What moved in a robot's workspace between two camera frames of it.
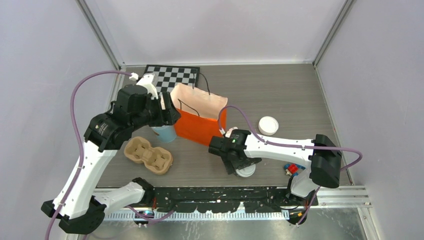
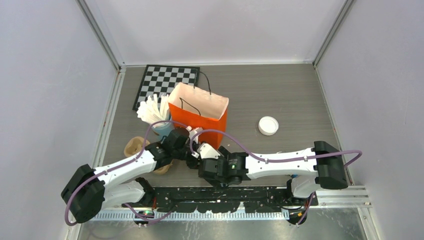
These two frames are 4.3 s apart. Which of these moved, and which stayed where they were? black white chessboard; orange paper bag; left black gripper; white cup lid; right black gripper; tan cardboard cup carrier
Moved: right black gripper; left black gripper
Stayed: orange paper bag; black white chessboard; white cup lid; tan cardboard cup carrier
